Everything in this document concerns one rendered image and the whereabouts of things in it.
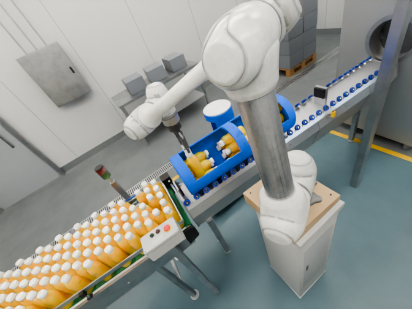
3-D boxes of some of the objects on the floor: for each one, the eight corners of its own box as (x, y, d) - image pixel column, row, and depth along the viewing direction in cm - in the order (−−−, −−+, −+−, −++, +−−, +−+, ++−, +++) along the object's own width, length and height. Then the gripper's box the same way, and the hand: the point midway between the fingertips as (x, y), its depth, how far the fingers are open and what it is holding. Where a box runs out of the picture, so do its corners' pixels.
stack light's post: (175, 244, 217) (114, 181, 147) (171, 246, 216) (110, 184, 146) (173, 241, 220) (114, 178, 150) (170, 243, 219) (109, 181, 149)
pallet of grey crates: (316, 59, 421) (319, -11, 345) (290, 76, 401) (287, 7, 326) (272, 55, 509) (267, -1, 433) (249, 70, 489) (239, 13, 413)
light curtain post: (359, 184, 201) (428, -38, 93) (355, 188, 200) (420, -33, 92) (353, 181, 206) (411, -35, 97) (349, 184, 205) (403, -30, 96)
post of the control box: (219, 292, 172) (171, 243, 108) (216, 295, 171) (165, 247, 107) (217, 287, 175) (169, 237, 111) (213, 290, 174) (162, 241, 110)
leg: (232, 251, 193) (213, 219, 153) (227, 255, 192) (207, 223, 152) (228, 246, 197) (209, 214, 157) (223, 250, 196) (203, 218, 156)
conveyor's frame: (228, 273, 180) (194, 226, 123) (51, 415, 148) (-107, 442, 91) (203, 233, 216) (168, 182, 158) (56, 341, 184) (-54, 325, 127)
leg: (354, 140, 242) (365, 94, 201) (351, 143, 240) (361, 97, 200) (349, 138, 246) (359, 92, 206) (346, 141, 245) (355, 95, 205)
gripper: (184, 124, 97) (200, 157, 112) (173, 113, 109) (188, 144, 125) (171, 132, 95) (189, 165, 111) (160, 120, 108) (178, 151, 123)
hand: (187, 150), depth 115 cm, fingers closed on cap, 4 cm apart
